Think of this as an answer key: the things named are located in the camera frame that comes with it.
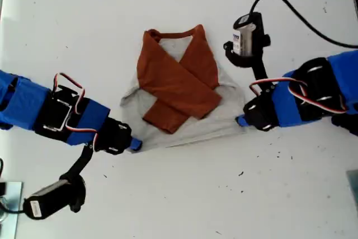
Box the grey and brown t-shirt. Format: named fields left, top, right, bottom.
left=120, top=24, right=248, bottom=152

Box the grey metal plate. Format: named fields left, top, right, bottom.
left=0, top=181, right=23, bottom=239

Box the red black white servo wire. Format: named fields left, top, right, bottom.
left=52, top=72, right=99, bottom=151
left=248, top=78, right=349, bottom=114

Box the black camera stalk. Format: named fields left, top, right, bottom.
left=60, top=143, right=95, bottom=213
left=223, top=34, right=272, bottom=83

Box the black silver camera box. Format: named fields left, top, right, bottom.
left=232, top=12, right=265, bottom=57
left=22, top=179, right=84, bottom=220

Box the black camera cable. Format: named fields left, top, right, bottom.
left=249, top=0, right=358, bottom=49
left=0, top=201, right=26, bottom=215

